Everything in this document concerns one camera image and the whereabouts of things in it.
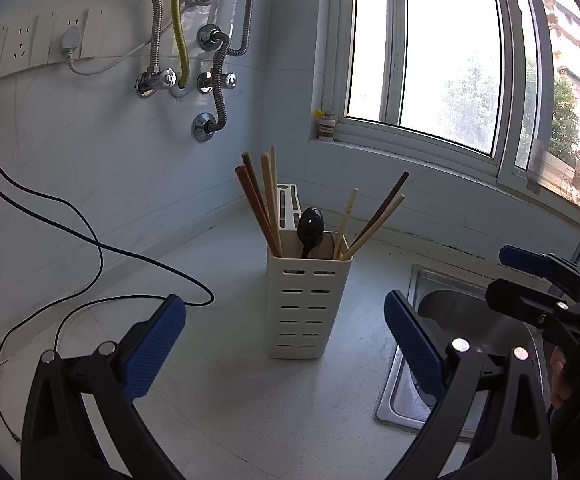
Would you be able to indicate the dark brown chopstick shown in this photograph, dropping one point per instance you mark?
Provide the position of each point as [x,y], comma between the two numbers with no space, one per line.
[384,205]

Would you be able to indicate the chrome wall flange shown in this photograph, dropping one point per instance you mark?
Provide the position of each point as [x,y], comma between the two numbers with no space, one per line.
[207,35]
[202,127]

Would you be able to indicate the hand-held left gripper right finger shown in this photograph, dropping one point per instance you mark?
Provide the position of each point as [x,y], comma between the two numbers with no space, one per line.
[412,340]

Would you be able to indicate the white plastic utensil holder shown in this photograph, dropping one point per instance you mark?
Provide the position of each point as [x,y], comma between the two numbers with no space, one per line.
[307,310]

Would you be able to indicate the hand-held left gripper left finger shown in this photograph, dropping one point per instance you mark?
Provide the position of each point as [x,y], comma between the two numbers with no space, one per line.
[152,350]

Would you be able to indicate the white framed window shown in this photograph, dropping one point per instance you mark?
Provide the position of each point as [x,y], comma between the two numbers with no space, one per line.
[419,141]

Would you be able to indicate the small plastic bottle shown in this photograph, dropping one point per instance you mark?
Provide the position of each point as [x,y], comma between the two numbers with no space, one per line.
[326,130]

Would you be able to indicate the chrome angle valve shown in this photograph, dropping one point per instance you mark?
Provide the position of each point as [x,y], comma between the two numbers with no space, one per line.
[217,81]
[155,80]

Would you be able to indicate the black spoon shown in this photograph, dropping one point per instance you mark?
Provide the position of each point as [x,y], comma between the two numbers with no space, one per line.
[311,225]

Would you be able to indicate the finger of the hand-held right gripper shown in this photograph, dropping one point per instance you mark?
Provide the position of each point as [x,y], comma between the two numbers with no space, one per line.
[522,260]
[514,302]

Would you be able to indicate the white wall socket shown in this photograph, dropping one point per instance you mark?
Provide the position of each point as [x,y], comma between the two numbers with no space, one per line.
[82,25]
[20,42]

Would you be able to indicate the stainless steel sink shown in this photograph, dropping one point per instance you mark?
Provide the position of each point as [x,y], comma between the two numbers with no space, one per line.
[464,310]

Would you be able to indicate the person's right hand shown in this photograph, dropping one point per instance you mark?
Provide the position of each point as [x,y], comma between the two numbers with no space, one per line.
[559,375]

